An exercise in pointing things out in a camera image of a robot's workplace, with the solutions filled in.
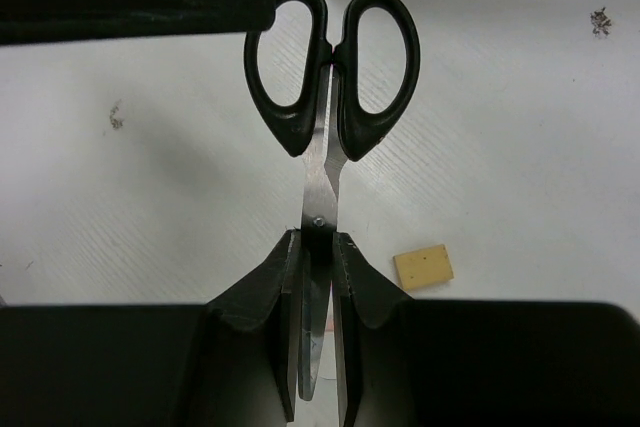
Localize tan eraser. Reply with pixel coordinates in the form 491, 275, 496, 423
393, 244, 454, 291

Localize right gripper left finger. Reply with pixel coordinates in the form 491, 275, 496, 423
203, 229, 303, 423

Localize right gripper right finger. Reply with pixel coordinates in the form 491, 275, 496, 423
332, 233, 415, 425

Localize black handled scissors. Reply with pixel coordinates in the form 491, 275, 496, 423
244, 0, 421, 401

